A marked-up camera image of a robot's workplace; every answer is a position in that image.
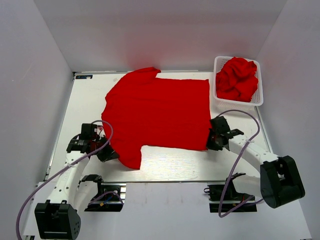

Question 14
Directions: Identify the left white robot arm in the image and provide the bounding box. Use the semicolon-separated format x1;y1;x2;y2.
34;120;119;240

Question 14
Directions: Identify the red t shirt pile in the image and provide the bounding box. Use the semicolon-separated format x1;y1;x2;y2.
215;57;259;103

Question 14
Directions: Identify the white plastic basket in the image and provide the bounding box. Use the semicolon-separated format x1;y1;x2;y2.
212;56;264;108

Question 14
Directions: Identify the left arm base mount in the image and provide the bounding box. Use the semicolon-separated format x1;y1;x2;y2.
84;182;127;213

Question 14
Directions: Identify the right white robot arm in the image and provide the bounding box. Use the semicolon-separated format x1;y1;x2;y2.
207;116;306;209

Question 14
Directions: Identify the blue table label sticker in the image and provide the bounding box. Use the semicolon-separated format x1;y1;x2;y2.
75;75;93;80

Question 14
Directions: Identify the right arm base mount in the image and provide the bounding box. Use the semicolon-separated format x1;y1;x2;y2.
203;183;257;214

